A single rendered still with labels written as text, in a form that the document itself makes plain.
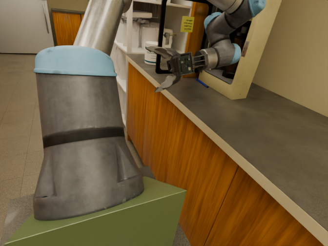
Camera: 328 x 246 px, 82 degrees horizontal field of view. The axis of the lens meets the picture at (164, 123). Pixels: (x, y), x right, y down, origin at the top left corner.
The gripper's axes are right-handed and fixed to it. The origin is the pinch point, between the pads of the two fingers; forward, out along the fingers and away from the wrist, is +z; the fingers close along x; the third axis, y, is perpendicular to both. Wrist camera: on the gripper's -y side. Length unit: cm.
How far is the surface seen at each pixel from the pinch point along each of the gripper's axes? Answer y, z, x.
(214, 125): 3.3, -21.3, 26.0
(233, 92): -17, -47, 19
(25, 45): -479, 152, -100
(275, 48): -31, -92, 2
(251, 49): -10, -54, 0
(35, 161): -121, 90, 60
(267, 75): -35, -89, 19
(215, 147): 4.7, -20.1, 35.0
